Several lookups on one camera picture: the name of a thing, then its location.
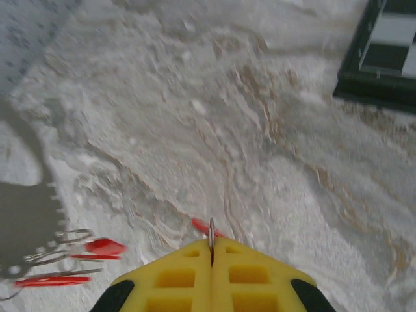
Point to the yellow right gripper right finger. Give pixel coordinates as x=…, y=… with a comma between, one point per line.
x=253, y=279

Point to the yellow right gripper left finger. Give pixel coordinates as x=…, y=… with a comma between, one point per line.
x=169, y=279

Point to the red plastic key tag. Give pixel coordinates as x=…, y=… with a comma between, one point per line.
x=52, y=281
x=200, y=225
x=104, y=247

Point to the black and silver chessboard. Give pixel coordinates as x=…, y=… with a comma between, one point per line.
x=383, y=48

